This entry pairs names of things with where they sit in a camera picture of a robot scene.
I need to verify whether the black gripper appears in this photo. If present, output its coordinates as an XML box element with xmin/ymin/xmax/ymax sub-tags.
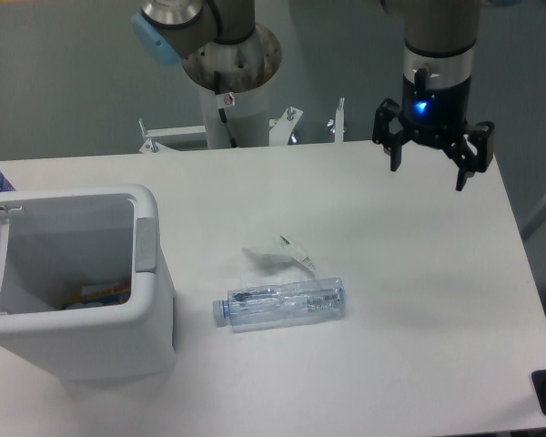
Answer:
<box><xmin>372</xmin><ymin>67</ymin><xmax>495</xmax><ymax>191</ymax></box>

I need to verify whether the clear plastic wrapper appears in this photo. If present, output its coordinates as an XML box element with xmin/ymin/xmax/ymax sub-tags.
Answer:
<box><xmin>241</xmin><ymin>235</ymin><xmax>317</xmax><ymax>277</ymax></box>

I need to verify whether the crushed clear plastic bottle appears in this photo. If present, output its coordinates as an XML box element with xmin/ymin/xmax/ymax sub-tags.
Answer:
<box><xmin>212</xmin><ymin>278</ymin><xmax>346</xmax><ymax>332</ymax></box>

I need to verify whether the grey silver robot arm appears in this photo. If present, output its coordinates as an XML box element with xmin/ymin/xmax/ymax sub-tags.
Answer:
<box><xmin>131</xmin><ymin>1</ymin><xmax>494</xmax><ymax>189</ymax></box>

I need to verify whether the white trash can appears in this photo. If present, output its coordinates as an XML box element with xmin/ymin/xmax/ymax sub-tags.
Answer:
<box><xmin>0</xmin><ymin>185</ymin><xmax>177</xmax><ymax>381</ymax></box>

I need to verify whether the white post with wingnut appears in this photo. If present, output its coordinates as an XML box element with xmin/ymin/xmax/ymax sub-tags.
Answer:
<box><xmin>326</xmin><ymin>97</ymin><xmax>347</xmax><ymax>143</ymax></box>

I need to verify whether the white bracket with bolt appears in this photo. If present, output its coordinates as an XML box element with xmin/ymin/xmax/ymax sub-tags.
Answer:
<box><xmin>269</xmin><ymin>107</ymin><xmax>304</xmax><ymax>147</ymax></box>

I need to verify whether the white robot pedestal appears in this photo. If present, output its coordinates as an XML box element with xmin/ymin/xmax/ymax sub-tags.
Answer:
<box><xmin>182</xmin><ymin>24</ymin><xmax>282</xmax><ymax>149</ymax></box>

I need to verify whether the black cable on pedestal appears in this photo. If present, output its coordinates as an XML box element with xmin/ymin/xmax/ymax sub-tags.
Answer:
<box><xmin>213</xmin><ymin>70</ymin><xmax>238</xmax><ymax>149</ymax></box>

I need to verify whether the white metal frame left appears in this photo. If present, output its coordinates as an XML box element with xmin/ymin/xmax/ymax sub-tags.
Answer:
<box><xmin>138</xmin><ymin>118</ymin><xmax>207</xmax><ymax>154</ymax></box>

